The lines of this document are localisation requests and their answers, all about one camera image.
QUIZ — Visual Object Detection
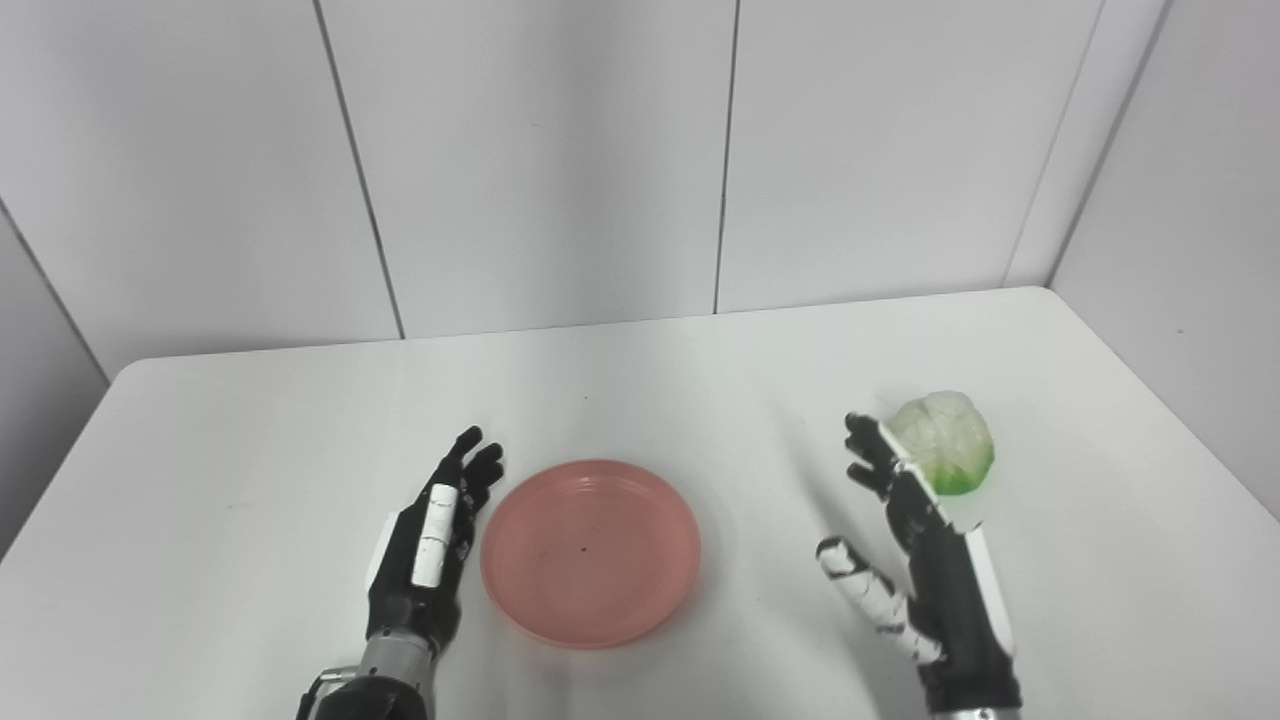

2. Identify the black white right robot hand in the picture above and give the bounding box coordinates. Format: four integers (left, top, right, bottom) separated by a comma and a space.
815, 412, 1023, 713

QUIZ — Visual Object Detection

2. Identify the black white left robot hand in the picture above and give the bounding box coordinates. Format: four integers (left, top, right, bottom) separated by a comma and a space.
365, 426, 505, 661

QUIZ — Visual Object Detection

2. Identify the pink round plate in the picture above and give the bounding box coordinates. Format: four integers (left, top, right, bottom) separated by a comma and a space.
480, 459, 702, 651

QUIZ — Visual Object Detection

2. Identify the green white toy cabbage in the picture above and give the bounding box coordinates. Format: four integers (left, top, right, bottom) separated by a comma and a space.
885, 391, 996, 497

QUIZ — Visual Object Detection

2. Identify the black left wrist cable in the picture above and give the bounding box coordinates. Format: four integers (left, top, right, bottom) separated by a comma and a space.
295, 666, 359, 720

